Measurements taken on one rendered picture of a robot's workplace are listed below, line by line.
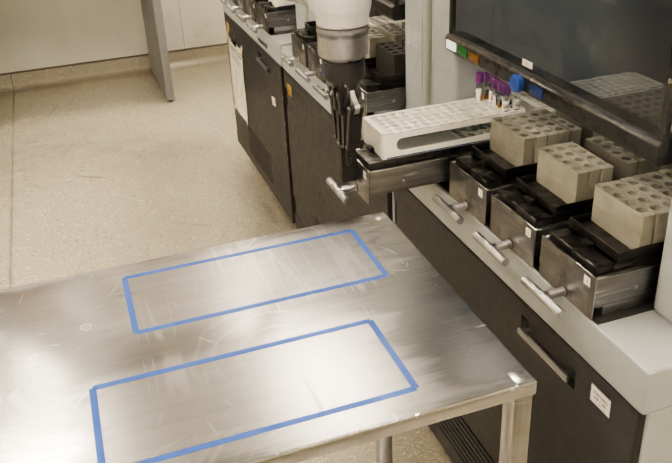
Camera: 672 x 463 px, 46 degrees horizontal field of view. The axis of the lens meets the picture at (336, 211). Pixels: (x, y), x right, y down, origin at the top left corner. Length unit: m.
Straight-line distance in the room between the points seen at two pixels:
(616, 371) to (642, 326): 0.08
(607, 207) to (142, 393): 0.70
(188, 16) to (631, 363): 4.14
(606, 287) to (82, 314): 0.71
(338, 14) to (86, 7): 3.62
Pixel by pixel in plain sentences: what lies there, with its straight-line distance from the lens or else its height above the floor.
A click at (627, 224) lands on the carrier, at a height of 0.85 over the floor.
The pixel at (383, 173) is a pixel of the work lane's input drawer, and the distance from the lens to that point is 1.45.
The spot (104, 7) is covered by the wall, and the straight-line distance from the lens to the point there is 4.90.
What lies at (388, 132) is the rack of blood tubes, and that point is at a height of 0.87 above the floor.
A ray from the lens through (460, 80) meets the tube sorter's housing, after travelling 1.63.
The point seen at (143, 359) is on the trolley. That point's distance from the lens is 1.00.
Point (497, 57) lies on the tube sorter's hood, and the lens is 1.43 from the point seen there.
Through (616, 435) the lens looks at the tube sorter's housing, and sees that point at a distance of 1.23.
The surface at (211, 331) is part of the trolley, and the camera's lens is 1.02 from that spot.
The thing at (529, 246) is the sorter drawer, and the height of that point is 0.77.
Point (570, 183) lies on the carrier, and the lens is 1.29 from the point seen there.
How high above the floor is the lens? 1.41
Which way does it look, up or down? 27 degrees down
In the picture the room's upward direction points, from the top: 3 degrees counter-clockwise
